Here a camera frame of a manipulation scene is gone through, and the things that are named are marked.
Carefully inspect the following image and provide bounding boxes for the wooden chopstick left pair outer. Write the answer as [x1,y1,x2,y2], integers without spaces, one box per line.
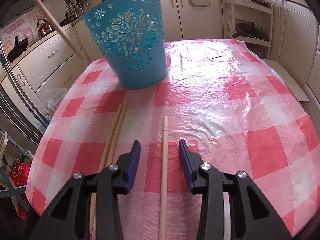
[89,104,123,235]

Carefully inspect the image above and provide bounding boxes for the wooden chopstick left pair inner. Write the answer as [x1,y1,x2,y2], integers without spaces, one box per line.
[105,101,128,167]

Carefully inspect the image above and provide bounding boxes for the white tiered storage cart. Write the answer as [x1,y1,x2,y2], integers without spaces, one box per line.
[222,0,273,59]

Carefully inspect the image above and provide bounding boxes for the steel kettle on stove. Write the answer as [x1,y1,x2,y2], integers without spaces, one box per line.
[37,19,55,39]

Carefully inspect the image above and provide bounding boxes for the teal perforated plastic basket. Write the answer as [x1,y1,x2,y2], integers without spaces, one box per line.
[82,0,167,90]

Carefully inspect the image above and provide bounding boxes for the black wok pan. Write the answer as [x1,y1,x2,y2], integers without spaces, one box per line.
[7,36,28,62]

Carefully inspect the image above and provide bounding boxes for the red white checkered tablecloth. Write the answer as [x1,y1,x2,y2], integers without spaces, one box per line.
[26,40,319,239]

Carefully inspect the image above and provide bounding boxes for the wooden chopstick pair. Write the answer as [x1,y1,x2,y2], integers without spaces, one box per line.
[105,101,128,167]
[89,104,123,235]

